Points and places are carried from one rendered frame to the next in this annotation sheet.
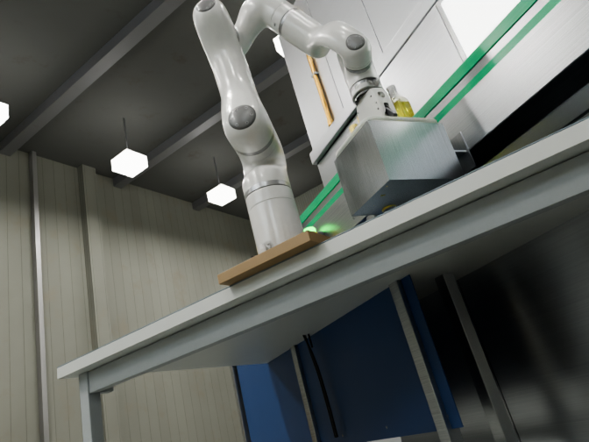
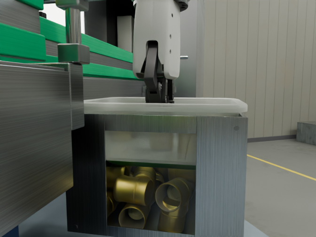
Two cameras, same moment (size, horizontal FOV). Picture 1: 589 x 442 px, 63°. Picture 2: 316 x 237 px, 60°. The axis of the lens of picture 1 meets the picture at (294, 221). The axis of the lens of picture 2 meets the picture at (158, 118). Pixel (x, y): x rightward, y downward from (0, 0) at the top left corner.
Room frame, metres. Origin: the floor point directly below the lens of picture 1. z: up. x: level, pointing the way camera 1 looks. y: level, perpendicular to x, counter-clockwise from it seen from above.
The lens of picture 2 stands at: (1.36, -0.02, 1.03)
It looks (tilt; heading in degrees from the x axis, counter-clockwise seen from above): 7 degrees down; 220
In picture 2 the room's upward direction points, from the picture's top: straight up
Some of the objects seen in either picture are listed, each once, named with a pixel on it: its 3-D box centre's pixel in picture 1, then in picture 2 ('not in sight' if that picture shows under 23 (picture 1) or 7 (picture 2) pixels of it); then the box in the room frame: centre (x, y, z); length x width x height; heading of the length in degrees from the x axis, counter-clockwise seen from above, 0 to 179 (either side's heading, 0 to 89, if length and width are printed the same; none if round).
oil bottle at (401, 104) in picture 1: (406, 127); not in sight; (1.29, -0.40, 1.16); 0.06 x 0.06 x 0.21; 29
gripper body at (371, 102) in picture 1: (374, 111); (160, 38); (1.06, -0.27, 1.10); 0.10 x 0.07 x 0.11; 28
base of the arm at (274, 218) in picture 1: (277, 230); not in sight; (1.10, 0.05, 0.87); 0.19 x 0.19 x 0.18
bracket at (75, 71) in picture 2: not in sight; (40, 96); (1.22, -0.32, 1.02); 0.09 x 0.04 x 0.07; 119
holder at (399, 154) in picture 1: (406, 169); (144, 160); (1.07, -0.30, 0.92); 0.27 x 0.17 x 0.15; 119
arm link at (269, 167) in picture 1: (261, 162); not in sight; (1.13, 0.04, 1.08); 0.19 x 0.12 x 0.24; 174
